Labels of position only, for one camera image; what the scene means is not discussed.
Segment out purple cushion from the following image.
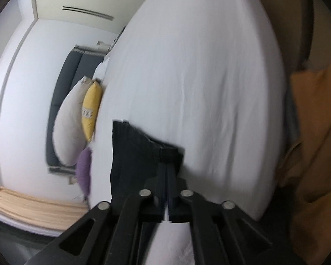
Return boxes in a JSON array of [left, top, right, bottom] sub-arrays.
[[76, 147, 91, 197]]

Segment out dark grey headboard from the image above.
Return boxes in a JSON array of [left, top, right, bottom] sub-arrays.
[[46, 45, 106, 176]]

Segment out black denim pants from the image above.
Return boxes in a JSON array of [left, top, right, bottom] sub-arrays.
[[110, 120, 183, 202]]

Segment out yellow cushion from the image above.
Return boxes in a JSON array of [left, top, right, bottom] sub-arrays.
[[82, 80, 103, 142]]

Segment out right nightstand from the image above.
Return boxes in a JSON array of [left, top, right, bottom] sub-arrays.
[[108, 26, 126, 52]]

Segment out white bed mattress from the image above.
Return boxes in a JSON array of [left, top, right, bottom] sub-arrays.
[[87, 0, 288, 265]]

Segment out beige curtain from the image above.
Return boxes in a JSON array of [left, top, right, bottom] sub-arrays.
[[0, 187, 88, 231]]

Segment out orange cloth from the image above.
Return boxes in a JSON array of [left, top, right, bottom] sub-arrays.
[[276, 64, 331, 264]]

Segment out white wardrobe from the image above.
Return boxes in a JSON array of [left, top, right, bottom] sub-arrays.
[[34, 0, 166, 35]]

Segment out large white pillow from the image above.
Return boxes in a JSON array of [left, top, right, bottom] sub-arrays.
[[52, 76, 92, 167]]

